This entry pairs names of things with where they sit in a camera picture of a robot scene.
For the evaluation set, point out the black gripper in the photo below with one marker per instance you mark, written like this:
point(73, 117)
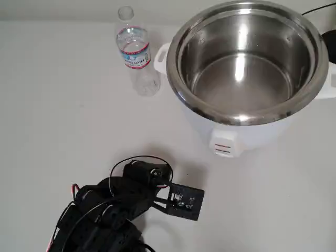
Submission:
point(138, 168)

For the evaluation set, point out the clear plastic water bottle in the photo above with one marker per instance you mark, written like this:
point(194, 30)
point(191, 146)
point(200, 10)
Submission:
point(134, 42)

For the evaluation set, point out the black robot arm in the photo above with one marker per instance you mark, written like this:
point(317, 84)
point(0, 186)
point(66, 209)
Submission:
point(113, 231)

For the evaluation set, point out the white rice cooker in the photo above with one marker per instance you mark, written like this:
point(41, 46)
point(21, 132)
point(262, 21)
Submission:
point(262, 136)

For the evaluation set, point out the steel inner cooking pot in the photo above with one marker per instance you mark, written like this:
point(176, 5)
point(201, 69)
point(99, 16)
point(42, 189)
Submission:
point(236, 86)

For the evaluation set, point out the black round object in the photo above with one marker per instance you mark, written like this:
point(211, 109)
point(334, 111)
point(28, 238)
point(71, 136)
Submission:
point(330, 47)

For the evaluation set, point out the black wrist camera board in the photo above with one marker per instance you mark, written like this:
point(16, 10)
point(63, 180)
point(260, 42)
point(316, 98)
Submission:
point(195, 207)

